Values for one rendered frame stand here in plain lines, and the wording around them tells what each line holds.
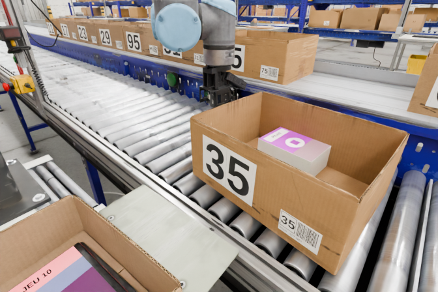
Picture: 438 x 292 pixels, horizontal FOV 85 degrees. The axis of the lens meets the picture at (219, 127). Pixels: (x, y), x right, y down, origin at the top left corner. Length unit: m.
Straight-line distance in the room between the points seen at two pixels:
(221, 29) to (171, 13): 0.20
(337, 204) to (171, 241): 0.31
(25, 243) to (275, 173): 0.44
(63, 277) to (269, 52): 0.87
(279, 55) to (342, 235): 0.69
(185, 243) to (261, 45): 0.75
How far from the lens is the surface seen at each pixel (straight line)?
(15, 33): 1.29
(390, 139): 0.66
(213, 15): 0.67
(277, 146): 0.66
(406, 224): 0.67
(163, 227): 0.55
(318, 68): 1.26
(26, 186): 0.78
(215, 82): 0.70
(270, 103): 0.77
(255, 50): 1.02
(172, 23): 0.51
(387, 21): 5.19
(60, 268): 0.51
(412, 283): 0.58
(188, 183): 0.65
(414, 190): 0.78
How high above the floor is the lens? 1.16
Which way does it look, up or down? 27 degrees down
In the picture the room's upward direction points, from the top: straight up
